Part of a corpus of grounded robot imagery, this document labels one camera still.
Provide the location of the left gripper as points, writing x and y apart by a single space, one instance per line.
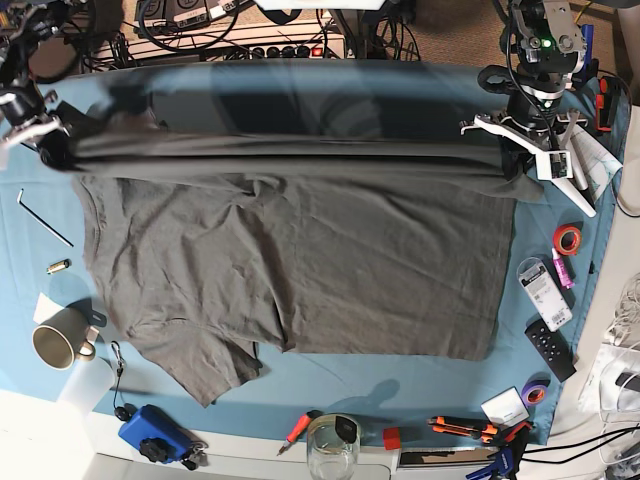
532 121

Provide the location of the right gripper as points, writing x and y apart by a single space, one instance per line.
25 109

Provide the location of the grey T-shirt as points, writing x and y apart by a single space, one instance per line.
195 271

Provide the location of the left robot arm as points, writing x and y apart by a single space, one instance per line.
543 48

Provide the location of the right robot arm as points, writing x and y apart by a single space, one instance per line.
38 23

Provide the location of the silver hex key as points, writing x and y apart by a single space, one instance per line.
41 221

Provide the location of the rolled white paper sheets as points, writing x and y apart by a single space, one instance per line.
587 167

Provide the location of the red tape roll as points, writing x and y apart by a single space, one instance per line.
567 239

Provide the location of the small brass battery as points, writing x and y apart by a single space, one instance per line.
58 266

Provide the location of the red black clamp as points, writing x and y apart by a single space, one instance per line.
606 102

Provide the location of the purple glue tube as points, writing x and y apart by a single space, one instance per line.
561 270

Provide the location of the white packaged box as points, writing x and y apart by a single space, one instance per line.
536 281

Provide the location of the blue bar clamp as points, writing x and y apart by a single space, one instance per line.
591 64

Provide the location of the white paper slip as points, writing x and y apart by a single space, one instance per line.
45 309

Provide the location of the black remote control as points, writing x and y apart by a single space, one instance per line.
552 348

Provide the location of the olive ceramic mug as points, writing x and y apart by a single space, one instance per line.
62 339

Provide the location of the blue table cloth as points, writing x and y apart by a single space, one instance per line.
384 390

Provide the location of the purple tape roll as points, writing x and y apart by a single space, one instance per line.
534 392

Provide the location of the white small card box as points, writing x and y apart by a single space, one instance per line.
505 409

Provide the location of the orange black utility knife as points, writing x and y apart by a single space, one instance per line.
472 428

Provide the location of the blue clamp bottom right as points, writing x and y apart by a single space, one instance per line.
505 462

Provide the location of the blue clamp block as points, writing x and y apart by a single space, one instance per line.
158 438

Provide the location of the small red cube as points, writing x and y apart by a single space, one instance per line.
392 438

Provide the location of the clear glass jar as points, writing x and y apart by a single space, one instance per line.
333 446

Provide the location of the red handled screwdriver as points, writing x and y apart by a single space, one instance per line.
300 427

